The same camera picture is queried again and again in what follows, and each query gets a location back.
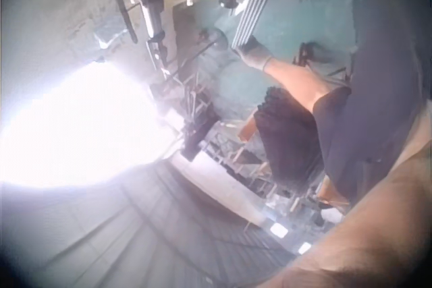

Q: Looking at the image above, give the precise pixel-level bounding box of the person's left hand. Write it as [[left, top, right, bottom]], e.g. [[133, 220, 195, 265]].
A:
[[234, 36, 276, 74]]

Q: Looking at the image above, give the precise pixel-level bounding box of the bundle of grey metal profiles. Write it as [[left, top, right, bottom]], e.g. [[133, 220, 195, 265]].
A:
[[230, 0, 283, 50]]

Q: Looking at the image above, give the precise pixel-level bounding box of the green machine body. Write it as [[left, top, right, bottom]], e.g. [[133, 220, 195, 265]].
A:
[[198, 0, 358, 127]]

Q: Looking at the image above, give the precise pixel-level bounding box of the orange wooden block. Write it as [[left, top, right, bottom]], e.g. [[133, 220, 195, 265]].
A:
[[238, 112, 260, 144]]

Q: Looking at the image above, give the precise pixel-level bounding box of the bundle of black rods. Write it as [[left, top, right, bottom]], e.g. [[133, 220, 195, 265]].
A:
[[252, 86, 325, 183]]

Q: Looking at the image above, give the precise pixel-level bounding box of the black metal lever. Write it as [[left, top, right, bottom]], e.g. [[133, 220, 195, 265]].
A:
[[103, 0, 140, 45]]

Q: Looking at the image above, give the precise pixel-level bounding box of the white cloth roll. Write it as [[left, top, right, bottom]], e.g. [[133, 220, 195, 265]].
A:
[[167, 151, 269, 229]]

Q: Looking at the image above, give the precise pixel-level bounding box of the metal frame rack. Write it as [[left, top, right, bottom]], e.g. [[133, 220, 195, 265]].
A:
[[178, 65, 223, 161]]

